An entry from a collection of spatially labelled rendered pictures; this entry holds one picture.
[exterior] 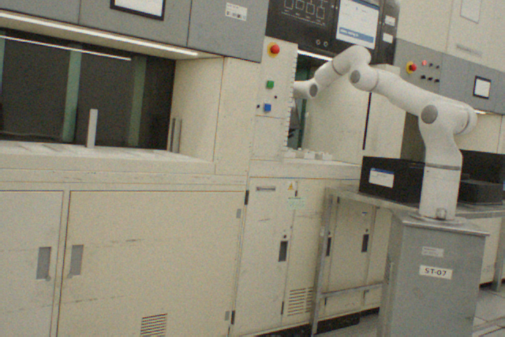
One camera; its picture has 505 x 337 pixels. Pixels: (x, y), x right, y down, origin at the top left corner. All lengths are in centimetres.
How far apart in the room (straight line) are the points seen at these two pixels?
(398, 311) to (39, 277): 120
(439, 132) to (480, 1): 183
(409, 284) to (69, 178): 119
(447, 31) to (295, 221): 153
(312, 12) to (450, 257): 120
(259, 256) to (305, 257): 29
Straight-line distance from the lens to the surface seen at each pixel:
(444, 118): 172
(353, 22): 247
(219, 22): 195
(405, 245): 172
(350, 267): 267
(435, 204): 179
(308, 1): 227
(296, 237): 232
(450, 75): 315
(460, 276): 178
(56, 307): 184
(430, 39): 301
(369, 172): 230
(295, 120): 246
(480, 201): 255
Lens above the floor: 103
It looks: 3 degrees down
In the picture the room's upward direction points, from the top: 7 degrees clockwise
